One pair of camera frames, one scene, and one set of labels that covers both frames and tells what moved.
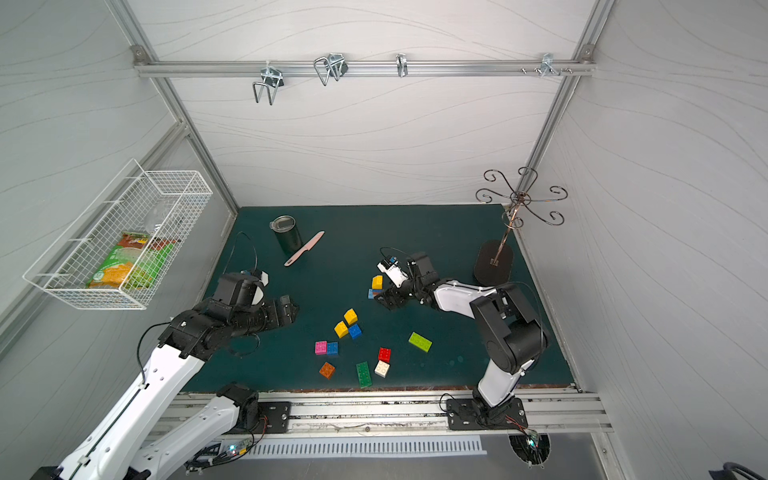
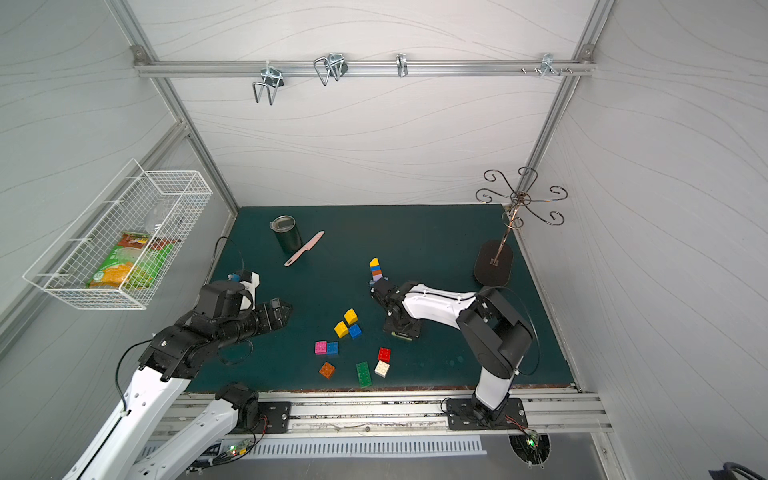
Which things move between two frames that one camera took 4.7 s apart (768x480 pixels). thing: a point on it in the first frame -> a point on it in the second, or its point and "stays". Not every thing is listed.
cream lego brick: [382, 369] stays
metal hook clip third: [402, 66] stays
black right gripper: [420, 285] -> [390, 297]
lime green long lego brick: [420, 342] -> [400, 337]
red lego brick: [384, 354] stays
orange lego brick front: [327, 370] stays
